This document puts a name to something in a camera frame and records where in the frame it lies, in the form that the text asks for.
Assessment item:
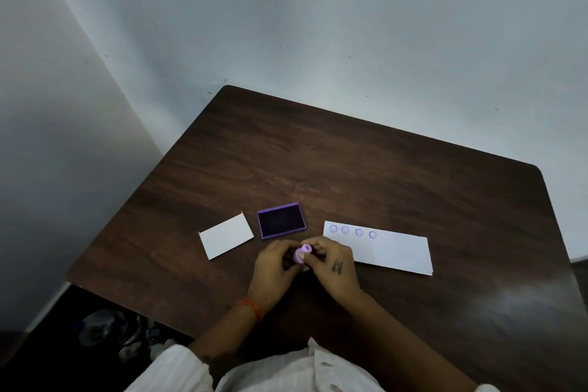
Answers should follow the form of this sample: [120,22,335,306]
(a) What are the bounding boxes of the person's left hand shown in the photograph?
[247,239,304,311]

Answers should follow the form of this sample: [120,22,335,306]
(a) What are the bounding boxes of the person's right hand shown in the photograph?
[300,236,364,307]

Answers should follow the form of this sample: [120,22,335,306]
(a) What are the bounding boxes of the small purple round stamp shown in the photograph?
[292,244,314,271]

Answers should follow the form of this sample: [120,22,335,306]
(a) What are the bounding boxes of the person's right forearm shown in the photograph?
[337,290,479,392]

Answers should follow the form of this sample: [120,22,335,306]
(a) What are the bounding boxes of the person's left forearm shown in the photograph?
[187,302,263,366]

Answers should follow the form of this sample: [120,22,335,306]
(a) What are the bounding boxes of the purple ink pad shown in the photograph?
[257,202,307,240]

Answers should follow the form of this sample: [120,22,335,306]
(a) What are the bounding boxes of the orange wrist thread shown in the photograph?
[235,296,265,322]

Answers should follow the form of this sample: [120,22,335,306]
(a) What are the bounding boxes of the white paper strip with stamps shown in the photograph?
[322,221,434,277]

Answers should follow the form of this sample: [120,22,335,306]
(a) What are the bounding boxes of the small white card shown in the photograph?
[198,212,254,261]

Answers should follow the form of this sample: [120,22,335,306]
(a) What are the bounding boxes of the white shirt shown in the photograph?
[123,337,501,392]

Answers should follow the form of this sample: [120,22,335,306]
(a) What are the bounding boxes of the grey crumpled plastic bag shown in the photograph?
[76,308,187,362]

